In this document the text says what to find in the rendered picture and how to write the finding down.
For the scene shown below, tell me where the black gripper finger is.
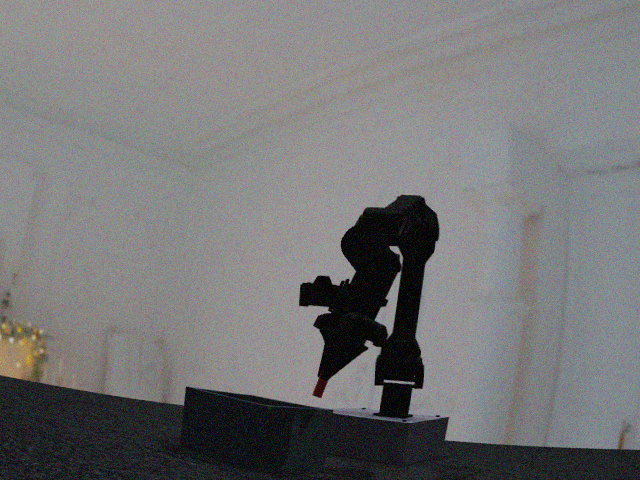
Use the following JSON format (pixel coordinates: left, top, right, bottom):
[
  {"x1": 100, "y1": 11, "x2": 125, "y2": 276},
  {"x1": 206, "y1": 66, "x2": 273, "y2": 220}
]
[
  {"x1": 317, "y1": 329, "x2": 332, "y2": 377},
  {"x1": 320, "y1": 329, "x2": 368, "y2": 381}
]

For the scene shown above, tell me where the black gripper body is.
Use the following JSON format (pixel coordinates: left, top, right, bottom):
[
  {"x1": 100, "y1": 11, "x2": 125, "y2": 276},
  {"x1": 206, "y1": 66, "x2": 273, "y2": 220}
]
[{"x1": 313, "y1": 277, "x2": 389, "y2": 347}]

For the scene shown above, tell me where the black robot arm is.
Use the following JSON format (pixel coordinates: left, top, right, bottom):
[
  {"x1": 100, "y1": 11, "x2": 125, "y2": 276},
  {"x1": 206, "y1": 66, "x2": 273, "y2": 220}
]
[{"x1": 299, "y1": 195, "x2": 439, "y2": 419}]

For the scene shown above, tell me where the red peg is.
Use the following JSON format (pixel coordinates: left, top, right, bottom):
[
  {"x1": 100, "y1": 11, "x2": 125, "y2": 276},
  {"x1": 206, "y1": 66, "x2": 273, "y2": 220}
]
[{"x1": 312, "y1": 374, "x2": 329, "y2": 398}]

